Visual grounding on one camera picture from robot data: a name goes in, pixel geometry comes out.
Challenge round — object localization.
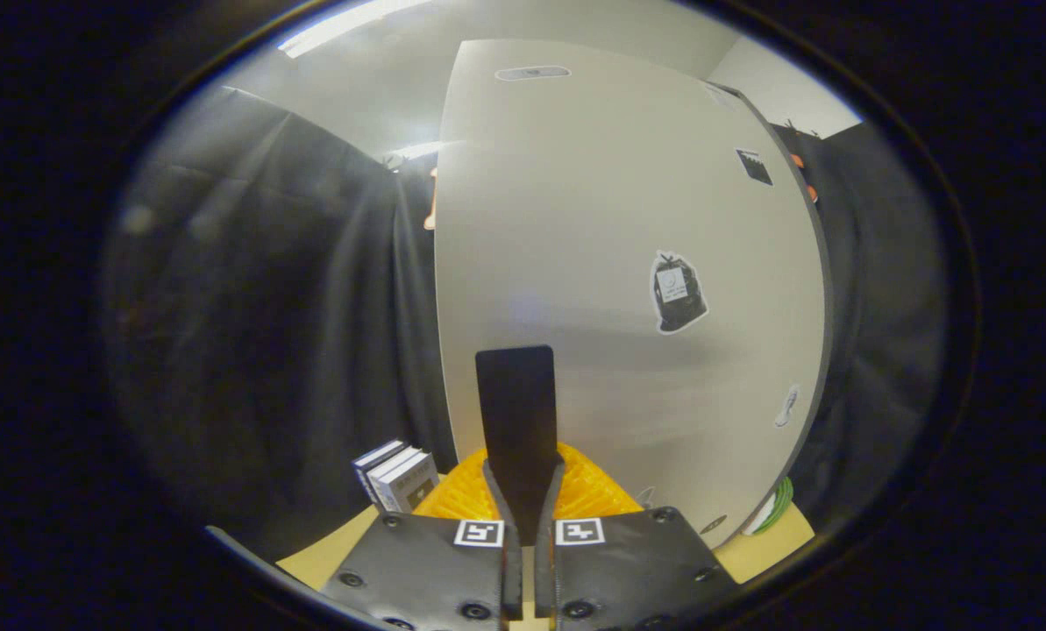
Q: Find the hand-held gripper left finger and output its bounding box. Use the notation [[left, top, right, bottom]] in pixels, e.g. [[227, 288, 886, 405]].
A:
[[321, 347, 524, 631]]

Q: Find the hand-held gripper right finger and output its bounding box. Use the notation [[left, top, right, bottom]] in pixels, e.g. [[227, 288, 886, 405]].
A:
[[516, 345, 740, 631]]

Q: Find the white shoe cabinet door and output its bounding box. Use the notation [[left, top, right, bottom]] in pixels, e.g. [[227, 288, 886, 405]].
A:
[[433, 38, 829, 549]]

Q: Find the small blue and white box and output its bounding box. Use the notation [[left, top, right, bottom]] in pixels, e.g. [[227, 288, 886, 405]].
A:
[[352, 439, 408, 505], [379, 451, 441, 514], [366, 446, 423, 511]]

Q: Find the black backdrop cloth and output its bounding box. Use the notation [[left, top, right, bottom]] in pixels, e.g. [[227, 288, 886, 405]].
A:
[[102, 86, 459, 564], [770, 121, 951, 537]]

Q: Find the green and white striped object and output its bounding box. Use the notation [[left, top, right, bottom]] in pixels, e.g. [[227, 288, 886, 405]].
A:
[[740, 476, 794, 537]]

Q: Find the long ceiling light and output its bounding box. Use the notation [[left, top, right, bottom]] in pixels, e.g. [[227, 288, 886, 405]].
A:
[[381, 140, 445, 169]]

